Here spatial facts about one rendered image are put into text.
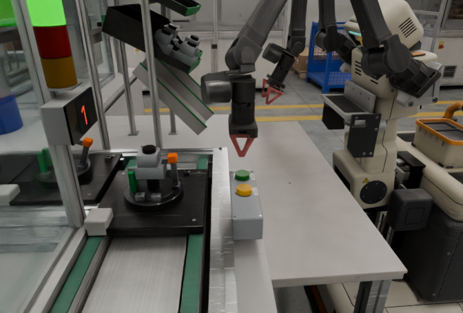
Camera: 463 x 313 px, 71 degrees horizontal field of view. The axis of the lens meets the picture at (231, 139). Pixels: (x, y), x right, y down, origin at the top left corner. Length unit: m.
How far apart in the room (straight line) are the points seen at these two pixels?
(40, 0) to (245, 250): 0.63
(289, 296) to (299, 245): 1.04
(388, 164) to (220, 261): 0.83
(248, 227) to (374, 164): 0.66
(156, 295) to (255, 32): 0.58
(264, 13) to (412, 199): 0.84
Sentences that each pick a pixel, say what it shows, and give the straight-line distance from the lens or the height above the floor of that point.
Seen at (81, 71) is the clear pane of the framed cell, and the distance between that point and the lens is 1.98.
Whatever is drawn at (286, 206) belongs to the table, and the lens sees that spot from 0.95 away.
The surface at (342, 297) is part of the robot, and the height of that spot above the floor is 0.28.
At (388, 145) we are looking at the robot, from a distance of 1.31.
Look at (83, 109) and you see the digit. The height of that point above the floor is 1.21.
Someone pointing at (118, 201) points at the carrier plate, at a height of 0.97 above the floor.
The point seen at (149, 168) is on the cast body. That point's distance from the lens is 0.74.
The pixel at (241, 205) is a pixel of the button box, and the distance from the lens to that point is 0.77.
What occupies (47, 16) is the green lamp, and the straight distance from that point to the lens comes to 0.61.
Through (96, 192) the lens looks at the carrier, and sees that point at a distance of 0.86.
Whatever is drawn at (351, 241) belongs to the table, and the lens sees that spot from 0.87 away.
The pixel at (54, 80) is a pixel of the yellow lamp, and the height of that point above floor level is 1.27.
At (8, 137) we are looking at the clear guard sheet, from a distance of 0.57.
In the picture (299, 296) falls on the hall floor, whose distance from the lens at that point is 1.87.
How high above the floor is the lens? 1.41
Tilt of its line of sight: 24 degrees down
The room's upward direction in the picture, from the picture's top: straight up
